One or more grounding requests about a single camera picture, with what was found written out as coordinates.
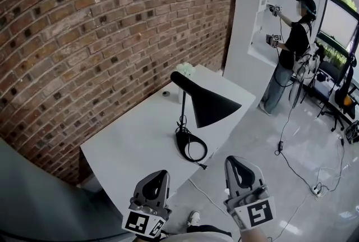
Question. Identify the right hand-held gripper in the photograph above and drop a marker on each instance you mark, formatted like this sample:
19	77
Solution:
258	212

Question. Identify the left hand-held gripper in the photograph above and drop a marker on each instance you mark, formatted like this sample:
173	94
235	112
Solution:
137	222

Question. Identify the black desk lamp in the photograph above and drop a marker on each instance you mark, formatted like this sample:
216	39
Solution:
207	106

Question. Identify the person's right forearm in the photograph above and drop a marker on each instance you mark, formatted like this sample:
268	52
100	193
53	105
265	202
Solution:
252	236

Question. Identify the white desk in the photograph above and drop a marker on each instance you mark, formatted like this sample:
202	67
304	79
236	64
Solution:
134	145

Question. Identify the small grey hollow cylinder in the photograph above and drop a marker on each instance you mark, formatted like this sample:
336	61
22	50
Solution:
166	93

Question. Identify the person's right white shoe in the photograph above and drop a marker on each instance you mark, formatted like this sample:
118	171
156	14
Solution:
194	218

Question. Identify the black power adapter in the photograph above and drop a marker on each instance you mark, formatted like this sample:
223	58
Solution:
280	145

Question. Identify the person's white shirt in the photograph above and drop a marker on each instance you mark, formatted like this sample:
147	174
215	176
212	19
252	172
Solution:
202	238

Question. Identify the white power strip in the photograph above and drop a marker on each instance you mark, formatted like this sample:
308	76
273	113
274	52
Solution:
319	191

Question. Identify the grey refrigerator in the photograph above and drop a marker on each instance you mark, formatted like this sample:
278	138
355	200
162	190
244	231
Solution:
42	193

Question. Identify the black floor equipment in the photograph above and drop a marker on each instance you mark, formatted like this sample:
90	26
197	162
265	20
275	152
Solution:
352	131

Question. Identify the white vase with flowers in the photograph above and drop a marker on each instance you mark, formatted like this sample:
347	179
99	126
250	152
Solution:
185	69

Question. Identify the black office chair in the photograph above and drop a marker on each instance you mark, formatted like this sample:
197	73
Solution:
340	95

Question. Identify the orange cushion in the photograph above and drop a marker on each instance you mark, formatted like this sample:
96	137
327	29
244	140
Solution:
347	100

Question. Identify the black folding chair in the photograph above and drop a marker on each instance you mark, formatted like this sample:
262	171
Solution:
331	72

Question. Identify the white shelf cabinet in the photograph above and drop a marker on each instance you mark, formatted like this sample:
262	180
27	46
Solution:
246	10

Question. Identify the black framed window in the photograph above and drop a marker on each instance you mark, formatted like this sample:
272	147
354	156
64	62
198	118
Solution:
322	19

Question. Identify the narrow white roller blind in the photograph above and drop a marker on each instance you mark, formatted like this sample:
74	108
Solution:
339	22

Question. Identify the black tripod with camera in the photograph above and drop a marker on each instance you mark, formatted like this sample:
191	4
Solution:
319	51

